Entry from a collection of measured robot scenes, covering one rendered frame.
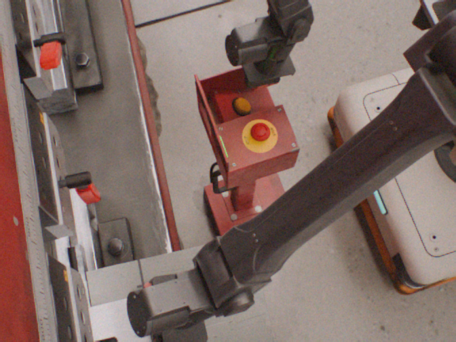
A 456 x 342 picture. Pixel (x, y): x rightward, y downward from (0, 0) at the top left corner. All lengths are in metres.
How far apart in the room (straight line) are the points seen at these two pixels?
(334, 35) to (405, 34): 0.25
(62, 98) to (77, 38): 0.14
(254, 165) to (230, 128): 0.09
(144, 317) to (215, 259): 0.11
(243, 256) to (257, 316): 0.30
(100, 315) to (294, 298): 1.09
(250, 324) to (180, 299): 0.25
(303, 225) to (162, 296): 0.21
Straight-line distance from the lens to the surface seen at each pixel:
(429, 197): 1.88
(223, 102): 1.39
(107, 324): 1.03
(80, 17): 1.33
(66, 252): 1.06
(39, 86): 0.90
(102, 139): 1.24
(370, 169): 0.62
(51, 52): 0.83
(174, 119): 2.18
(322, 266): 2.06
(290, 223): 0.68
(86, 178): 0.82
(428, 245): 1.85
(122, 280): 1.03
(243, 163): 1.30
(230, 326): 1.01
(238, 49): 1.13
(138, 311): 0.80
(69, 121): 1.26
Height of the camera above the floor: 2.01
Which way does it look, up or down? 72 degrees down
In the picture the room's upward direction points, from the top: straight up
